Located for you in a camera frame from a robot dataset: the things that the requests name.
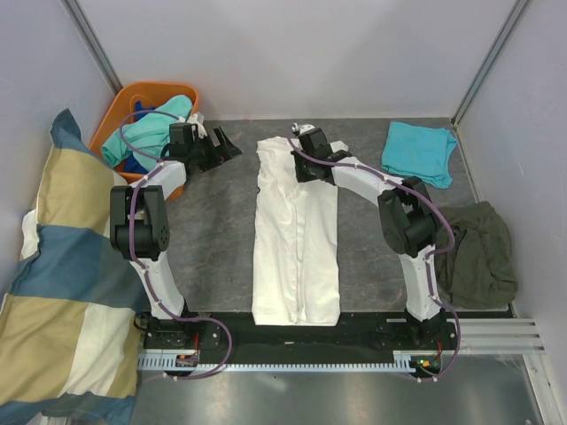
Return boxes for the mint green t shirt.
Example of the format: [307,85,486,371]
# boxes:
[101,95,193,171]

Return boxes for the olive green t shirt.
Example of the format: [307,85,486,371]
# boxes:
[435,201,519,310]

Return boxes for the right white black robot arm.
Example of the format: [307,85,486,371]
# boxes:
[290,123,442,349]

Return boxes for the aluminium extrusion rails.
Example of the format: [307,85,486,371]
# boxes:
[458,317,548,355]

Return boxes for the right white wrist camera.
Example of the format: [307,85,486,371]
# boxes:
[291,123,315,136]

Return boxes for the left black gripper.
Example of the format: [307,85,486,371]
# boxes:
[188,127,241,174]

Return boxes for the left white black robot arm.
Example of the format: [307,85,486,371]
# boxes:
[110,122,242,348]

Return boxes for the blue beige checkered pillow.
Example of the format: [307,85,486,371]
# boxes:
[1,110,147,424]

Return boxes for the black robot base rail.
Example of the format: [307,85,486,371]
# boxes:
[144,312,458,364]

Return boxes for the white t shirt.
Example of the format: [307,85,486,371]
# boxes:
[252,136,340,326]

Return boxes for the left aluminium corner post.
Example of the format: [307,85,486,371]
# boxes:
[60,0,123,95]

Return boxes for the folded turquoise t shirt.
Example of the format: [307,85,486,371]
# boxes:
[381,121,457,189]

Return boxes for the aluminium corner post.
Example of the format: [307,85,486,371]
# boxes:
[451,0,532,130]
[60,0,123,95]

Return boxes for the right aluminium corner post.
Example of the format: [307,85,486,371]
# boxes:
[451,0,532,130]

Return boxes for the dark blue t shirt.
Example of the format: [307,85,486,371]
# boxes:
[133,100,156,122]

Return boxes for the white slotted cable duct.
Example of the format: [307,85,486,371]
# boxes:
[137,352,442,373]

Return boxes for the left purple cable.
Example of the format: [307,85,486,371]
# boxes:
[120,111,235,381]

